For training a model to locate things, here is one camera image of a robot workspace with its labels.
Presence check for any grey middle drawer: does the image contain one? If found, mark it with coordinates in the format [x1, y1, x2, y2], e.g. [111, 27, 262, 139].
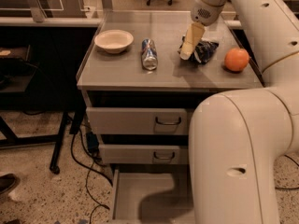
[99, 134, 189, 164]

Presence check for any grey drawer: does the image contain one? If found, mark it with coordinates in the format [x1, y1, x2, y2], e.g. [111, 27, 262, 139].
[109, 164, 195, 224]
[86, 91, 200, 137]
[99, 134, 189, 164]

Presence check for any white bowl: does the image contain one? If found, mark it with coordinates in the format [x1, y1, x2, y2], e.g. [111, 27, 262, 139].
[94, 30, 134, 54]

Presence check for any grey top drawer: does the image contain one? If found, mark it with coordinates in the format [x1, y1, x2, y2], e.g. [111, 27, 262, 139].
[86, 91, 200, 137]

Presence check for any grey bottom drawer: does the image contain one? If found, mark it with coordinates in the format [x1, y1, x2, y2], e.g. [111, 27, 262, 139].
[109, 164, 195, 224]

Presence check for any orange fruit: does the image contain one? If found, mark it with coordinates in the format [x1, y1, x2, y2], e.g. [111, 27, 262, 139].
[224, 48, 249, 72]

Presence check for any black floor cable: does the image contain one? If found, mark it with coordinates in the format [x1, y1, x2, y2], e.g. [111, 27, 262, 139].
[274, 153, 299, 191]
[70, 119, 113, 224]

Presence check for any blue chip bag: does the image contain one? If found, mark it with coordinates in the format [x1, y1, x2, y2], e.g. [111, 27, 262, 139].
[188, 39, 219, 65]

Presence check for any dark shoe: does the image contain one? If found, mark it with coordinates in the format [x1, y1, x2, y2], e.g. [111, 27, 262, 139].
[0, 174, 18, 194]

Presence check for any grey drawer cabinet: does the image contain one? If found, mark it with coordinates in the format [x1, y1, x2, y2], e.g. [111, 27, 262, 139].
[76, 10, 264, 224]

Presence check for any black power adapter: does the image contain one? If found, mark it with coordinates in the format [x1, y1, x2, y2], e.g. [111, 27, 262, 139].
[86, 132, 99, 153]

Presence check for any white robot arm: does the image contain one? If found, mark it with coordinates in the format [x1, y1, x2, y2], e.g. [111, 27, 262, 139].
[189, 0, 299, 224]

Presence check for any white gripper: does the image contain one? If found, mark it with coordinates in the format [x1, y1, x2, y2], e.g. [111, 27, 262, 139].
[180, 0, 227, 60]

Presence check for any black floor cable left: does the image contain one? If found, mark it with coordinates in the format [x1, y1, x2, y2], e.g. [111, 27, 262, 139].
[70, 119, 113, 224]

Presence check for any blue silver drink can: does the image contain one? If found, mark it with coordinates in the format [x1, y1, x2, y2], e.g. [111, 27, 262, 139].
[141, 38, 158, 71]

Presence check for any black floor cable right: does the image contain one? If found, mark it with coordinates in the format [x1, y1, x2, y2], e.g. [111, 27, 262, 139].
[274, 153, 299, 191]

